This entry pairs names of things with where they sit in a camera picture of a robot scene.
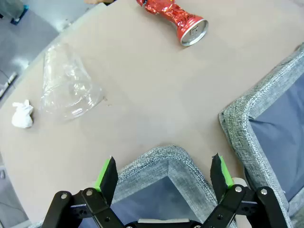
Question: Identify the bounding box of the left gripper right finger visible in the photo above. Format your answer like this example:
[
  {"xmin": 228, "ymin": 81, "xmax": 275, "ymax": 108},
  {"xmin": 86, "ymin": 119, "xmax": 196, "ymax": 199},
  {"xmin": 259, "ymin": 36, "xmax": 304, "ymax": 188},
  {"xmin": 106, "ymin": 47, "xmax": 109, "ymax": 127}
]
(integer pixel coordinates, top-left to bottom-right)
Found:
[{"xmin": 201, "ymin": 153, "xmax": 292, "ymax": 228}]

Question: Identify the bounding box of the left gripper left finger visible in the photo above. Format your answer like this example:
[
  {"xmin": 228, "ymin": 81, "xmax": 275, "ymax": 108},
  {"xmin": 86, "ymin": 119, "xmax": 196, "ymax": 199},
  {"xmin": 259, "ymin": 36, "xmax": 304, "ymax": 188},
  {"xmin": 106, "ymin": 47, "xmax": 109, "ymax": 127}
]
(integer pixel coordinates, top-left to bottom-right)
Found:
[{"xmin": 42, "ymin": 155, "xmax": 124, "ymax": 228}]

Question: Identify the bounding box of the clear plastic cup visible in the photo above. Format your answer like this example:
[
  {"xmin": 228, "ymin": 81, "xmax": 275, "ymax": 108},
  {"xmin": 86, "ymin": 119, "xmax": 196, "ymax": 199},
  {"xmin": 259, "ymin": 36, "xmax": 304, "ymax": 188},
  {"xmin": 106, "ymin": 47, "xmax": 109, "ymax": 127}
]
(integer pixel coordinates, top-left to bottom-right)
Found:
[{"xmin": 39, "ymin": 42, "xmax": 105, "ymax": 122}]

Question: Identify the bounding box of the crushed red soda can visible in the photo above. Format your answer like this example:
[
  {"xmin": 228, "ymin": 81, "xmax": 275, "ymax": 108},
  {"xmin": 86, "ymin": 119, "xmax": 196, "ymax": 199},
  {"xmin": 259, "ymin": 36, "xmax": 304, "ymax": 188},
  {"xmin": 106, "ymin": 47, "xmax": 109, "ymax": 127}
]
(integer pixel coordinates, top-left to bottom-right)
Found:
[{"xmin": 136, "ymin": 0, "xmax": 209, "ymax": 47}]

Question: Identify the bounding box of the grey fabric basket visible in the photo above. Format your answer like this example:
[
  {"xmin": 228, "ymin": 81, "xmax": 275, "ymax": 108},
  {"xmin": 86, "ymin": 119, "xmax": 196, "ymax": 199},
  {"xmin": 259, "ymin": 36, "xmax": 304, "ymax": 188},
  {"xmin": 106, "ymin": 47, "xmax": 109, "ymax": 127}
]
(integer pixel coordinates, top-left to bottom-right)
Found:
[
  {"xmin": 218, "ymin": 42, "xmax": 304, "ymax": 228},
  {"xmin": 28, "ymin": 144, "xmax": 221, "ymax": 228}
]

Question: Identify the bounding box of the white crumpled paper ball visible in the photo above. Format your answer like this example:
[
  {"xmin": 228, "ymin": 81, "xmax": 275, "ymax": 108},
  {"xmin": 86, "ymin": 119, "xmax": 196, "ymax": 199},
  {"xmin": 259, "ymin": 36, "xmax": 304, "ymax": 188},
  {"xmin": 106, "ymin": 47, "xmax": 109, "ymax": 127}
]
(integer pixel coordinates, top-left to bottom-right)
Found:
[{"xmin": 11, "ymin": 99, "xmax": 34, "ymax": 129}]

